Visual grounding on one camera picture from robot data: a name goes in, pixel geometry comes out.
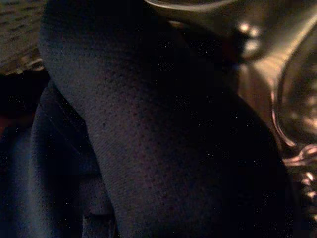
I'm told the dark blue cloth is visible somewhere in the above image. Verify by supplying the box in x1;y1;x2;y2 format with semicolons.
0;0;305;238

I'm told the grey washing machine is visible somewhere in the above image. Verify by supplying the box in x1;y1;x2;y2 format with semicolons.
143;0;317;238

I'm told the pale woven basket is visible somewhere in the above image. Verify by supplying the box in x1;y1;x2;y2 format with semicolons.
0;0;48;75

